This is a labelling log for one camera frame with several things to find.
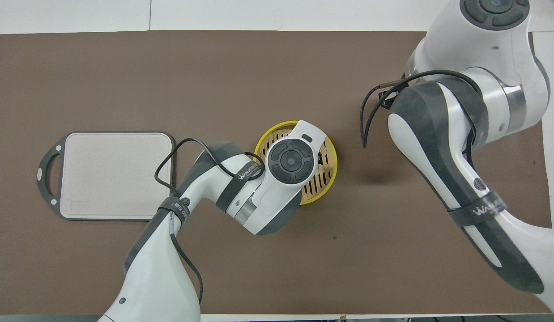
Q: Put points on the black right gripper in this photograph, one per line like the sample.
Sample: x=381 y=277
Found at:
x=386 y=100

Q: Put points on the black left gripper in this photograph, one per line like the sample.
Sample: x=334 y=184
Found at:
x=322 y=160

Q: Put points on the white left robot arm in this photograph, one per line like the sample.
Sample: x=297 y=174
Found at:
x=156 y=268

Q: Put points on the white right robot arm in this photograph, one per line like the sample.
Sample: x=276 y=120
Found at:
x=442 y=147

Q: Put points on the perforated steamer liner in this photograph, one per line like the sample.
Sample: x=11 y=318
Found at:
x=325 y=179

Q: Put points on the yellow rimmed bamboo steamer tier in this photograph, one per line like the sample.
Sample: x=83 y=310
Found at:
x=319 y=197

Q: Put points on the white cutting board grey rim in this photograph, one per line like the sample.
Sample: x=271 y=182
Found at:
x=111 y=179

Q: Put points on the brown table mat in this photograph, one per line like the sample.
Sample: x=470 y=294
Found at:
x=102 y=80

